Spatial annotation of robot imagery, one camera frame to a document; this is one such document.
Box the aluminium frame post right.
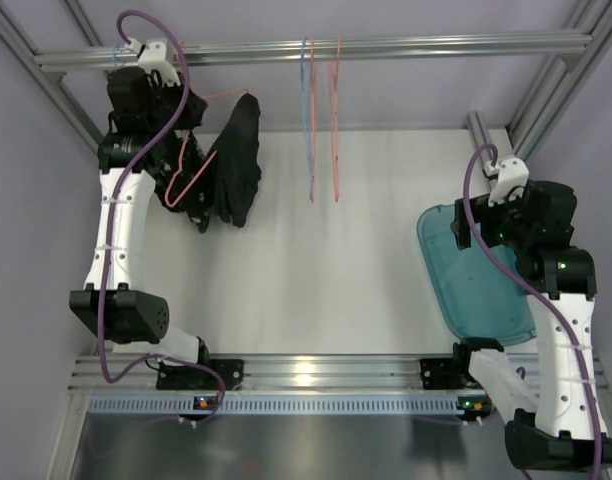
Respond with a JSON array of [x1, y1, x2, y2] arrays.
[[465, 0, 612, 161]]

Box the pink empty wire hanger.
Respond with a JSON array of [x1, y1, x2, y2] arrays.
[[308, 37, 318, 202]]

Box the teal plastic bin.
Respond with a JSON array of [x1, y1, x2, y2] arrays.
[[417, 205, 536, 347]]

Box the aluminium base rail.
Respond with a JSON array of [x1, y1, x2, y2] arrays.
[[68, 352, 610, 396]]

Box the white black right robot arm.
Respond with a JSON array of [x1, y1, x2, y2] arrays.
[[416, 181, 612, 478]]

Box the aluminium hanging rail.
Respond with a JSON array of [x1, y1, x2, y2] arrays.
[[33, 29, 592, 73]]

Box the perforated grey cable duct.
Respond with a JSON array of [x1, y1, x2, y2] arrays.
[[88, 393, 491, 416]]

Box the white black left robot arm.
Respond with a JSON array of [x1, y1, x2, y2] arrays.
[[69, 67, 227, 392]]

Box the black white patterned garment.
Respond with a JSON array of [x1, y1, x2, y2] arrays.
[[147, 130, 218, 233]]

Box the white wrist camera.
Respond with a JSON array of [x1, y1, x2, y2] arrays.
[[125, 38, 181, 86], [483, 156, 529, 207]]

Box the black trousers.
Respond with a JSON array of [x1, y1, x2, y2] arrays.
[[210, 93, 262, 228]]

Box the aluminium frame post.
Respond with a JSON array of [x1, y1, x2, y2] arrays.
[[0, 1, 103, 153], [465, 0, 612, 161]]

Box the pink wire hanger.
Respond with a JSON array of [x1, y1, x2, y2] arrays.
[[308, 37, 318, 202], [164, 88, 252, 209]]

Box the aluminium frame post left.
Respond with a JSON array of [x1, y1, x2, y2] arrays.
[[0, 1, 103, 153]]

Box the blue empty wire hanger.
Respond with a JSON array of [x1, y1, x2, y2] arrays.
[[300, 37, 315, 203]]

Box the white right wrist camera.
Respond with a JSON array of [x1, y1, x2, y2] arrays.
[[483, 156, 529, 207]]

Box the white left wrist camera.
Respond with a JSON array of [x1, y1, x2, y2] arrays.
[[125, 38, 181, 86]]

